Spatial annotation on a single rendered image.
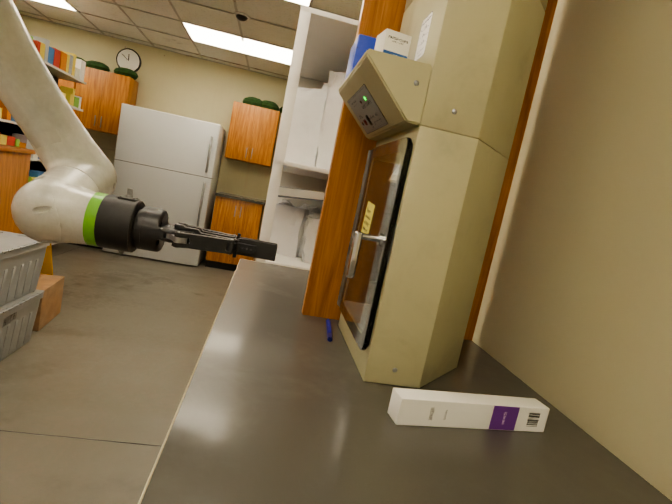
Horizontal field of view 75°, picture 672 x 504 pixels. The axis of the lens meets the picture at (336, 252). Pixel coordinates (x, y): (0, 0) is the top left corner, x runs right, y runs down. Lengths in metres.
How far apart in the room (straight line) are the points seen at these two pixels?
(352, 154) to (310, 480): 0.79
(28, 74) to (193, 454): 0.65
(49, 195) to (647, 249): 1.01
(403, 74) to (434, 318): 0.43
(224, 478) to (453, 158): 0.60
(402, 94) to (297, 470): 0.59
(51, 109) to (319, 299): 0.71
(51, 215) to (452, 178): 0.66
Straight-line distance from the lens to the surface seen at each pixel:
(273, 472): 0.57
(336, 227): 1.13
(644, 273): 0.94
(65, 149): 0.92
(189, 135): 5.74
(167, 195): 5.77
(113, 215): 0.80
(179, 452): 0.59
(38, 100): 0.91
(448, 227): 0.81
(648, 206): 0.96
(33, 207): 0.83
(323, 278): 1.15
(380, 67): 0.79
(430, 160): 0.79
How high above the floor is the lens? 1.27
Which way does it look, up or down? 7 degrees down
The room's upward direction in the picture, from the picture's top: 12 degrees clockwise
